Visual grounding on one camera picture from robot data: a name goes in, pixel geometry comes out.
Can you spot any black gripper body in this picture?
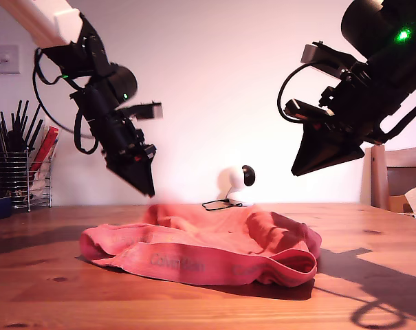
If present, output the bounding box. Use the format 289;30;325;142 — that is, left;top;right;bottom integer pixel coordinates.
90;115;157;171
285;63;415;142

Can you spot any red underwear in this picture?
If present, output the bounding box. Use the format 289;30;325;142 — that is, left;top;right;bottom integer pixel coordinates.
78;202;322;288

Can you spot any wooden chair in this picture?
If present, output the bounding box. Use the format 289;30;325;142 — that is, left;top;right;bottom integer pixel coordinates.
368;146;416;213

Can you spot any red chopstick packet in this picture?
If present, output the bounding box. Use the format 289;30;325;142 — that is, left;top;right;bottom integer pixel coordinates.
30;127;61;173

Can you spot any brown cardboard box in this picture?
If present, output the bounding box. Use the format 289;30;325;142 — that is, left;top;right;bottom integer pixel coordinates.
386;195;413;214

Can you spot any white plastic packet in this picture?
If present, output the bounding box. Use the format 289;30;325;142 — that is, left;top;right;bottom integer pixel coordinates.
28;161;52;200

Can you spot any white round security camera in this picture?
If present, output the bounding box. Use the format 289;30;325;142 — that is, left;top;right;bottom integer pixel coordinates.
217;164;257;208

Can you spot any metal wire utensil holder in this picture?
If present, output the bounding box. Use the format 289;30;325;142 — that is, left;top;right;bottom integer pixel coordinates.
0;153;53;213

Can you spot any white light switch plate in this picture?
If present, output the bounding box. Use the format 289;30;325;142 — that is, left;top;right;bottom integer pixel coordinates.
0;46;21;76

